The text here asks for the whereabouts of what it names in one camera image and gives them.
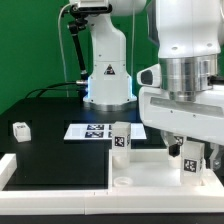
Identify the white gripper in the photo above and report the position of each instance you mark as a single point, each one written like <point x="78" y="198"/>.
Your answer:
<point x="202" y="119"/>

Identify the white square table top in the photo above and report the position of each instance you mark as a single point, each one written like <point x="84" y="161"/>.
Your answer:
<point x="153" y="170"/>

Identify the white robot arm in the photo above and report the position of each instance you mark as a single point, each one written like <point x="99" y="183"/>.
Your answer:
<point x="182" y="95"/>

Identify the white U-shaped fence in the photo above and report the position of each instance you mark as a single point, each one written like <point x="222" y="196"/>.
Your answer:
<point x="109" y="201"/>

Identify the white sheet with tags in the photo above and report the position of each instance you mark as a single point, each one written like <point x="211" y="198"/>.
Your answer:
<point x="100" y="132"/>

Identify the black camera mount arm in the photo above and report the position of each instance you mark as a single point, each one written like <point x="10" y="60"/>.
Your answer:
<point x="75" y="27"/>

